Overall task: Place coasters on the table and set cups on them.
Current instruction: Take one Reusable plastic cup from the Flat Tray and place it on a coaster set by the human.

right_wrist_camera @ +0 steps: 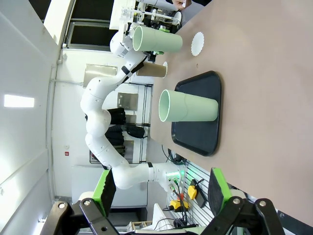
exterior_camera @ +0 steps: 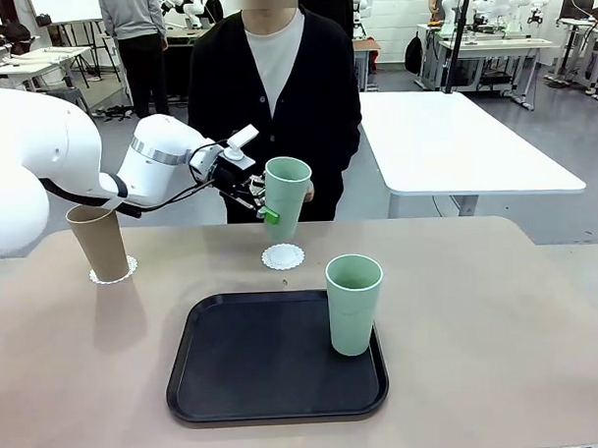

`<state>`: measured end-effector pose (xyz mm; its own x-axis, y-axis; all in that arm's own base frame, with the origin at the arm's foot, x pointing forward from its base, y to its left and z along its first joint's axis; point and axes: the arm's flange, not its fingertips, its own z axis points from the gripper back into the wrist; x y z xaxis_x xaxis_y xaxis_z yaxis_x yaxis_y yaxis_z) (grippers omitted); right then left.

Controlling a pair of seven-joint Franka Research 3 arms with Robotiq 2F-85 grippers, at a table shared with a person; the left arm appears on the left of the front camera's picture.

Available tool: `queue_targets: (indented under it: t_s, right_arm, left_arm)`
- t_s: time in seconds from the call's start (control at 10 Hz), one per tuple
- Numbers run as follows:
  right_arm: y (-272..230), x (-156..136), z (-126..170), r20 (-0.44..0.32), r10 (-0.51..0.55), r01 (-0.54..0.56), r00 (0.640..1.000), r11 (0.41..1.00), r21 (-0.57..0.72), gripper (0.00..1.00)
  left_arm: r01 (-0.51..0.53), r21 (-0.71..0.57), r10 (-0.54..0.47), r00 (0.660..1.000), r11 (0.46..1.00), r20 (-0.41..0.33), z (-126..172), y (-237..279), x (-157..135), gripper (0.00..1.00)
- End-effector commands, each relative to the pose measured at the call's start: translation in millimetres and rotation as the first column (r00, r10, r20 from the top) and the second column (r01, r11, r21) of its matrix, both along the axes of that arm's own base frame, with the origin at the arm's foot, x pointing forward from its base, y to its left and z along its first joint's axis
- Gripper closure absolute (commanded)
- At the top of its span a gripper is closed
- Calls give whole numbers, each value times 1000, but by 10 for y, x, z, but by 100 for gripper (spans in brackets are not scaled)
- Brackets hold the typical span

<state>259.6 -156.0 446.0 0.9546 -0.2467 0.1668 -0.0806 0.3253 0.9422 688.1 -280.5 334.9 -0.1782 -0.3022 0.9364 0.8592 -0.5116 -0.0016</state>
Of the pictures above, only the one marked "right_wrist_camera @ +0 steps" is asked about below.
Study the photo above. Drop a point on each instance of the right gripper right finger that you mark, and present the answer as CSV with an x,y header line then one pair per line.
x,y
220,193

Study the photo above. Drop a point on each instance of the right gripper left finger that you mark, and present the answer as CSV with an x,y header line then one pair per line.
x,y
102,195

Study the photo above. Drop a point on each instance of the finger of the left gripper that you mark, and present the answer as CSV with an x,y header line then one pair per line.
x,y
152,55
164,30

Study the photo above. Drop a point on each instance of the light green plastic cup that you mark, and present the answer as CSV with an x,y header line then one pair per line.
x,y
190,107
159,39

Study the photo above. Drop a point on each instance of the brown plastic cup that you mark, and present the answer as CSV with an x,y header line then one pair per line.
x,y
151,70

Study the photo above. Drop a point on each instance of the white scalloped paper coaster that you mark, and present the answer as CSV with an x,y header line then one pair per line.
x,y
184,3
197,44
165,65

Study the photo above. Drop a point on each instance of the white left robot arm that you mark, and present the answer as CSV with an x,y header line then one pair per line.
x,y
97,98

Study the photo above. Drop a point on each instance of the person's left hand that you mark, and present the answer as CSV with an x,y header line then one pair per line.
x,y
177,3

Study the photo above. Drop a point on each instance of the black power adapter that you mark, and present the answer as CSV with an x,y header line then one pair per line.
x,y
199,195

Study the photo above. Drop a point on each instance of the white slatted mounting panel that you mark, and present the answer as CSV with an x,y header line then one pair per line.
x,y
203,176

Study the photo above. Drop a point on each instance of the person in black cardigan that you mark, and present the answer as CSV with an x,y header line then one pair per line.
x,y
198,2

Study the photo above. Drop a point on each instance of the black plastic tray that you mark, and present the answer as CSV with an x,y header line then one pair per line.
x,y
195,137

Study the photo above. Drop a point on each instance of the black bags on rack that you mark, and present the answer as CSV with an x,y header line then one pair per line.
x,y
117,132

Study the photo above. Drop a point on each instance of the rectangular ceiling light panel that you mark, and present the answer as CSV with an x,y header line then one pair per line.
x,y
19,101

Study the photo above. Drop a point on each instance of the grey metal wall panel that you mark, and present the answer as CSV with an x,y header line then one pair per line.
x,y
100,74

